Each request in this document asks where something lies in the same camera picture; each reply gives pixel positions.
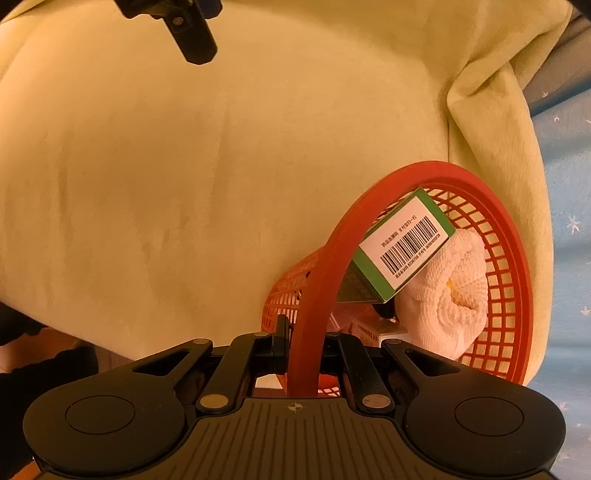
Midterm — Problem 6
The light green blanket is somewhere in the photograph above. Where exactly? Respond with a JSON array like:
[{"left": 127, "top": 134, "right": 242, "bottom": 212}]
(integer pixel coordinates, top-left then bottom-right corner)
[{"left": 0, "top": 0, "right": 573, "bottom": 384}]

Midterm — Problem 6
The red plastic mesh basket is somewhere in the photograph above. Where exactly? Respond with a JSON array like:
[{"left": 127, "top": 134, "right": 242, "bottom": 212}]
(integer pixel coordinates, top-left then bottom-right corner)
[{"left": 261, "top": 161, "right": 534, "bottom": 398}]

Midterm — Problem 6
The dark cloth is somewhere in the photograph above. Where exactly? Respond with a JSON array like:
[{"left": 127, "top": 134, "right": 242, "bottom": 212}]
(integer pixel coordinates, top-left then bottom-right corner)
[{"left": 0, "top": 300, "right": 100, "bottom": 403}]

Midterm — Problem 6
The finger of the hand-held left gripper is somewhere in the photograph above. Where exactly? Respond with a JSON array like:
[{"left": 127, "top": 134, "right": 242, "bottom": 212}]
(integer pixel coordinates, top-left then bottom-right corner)
[{"left": 115, "top": 0, "right": 222, "bottom": 65}]

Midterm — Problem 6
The small white medicine box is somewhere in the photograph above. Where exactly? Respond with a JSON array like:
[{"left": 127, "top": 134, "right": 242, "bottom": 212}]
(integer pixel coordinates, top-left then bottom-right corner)
[{"left": 348, "top": 318, "right": 409, "bottom": 349}]

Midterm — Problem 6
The blue star-print sheet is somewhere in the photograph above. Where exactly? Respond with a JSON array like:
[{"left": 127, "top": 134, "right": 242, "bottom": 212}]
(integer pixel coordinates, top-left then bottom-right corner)
[{"left": 526, "top": 9, "right": 591, "bottom": 464}]

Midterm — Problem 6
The green and white box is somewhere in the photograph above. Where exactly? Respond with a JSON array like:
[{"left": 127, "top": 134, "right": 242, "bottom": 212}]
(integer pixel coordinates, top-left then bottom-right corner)
[{"left": 336, "top": 187, "right": 455, "bottom": 305}]

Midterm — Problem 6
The white sock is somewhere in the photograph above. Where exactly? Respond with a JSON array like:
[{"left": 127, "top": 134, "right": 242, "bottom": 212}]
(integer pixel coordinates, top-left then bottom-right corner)
[{"left": 394, "top": 229, "right": 488, "bottom": 361}]

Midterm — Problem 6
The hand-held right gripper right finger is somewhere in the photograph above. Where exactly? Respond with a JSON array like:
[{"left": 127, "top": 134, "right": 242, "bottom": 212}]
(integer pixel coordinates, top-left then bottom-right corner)
[{"left": 323, "top": 333, "right": 462, "bottom": 411}]

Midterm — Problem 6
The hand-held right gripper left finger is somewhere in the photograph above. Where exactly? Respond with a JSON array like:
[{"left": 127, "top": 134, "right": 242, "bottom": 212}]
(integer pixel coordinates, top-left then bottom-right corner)
[{"left": 131, "top": 315, "right": 291, "bottom": 413}]

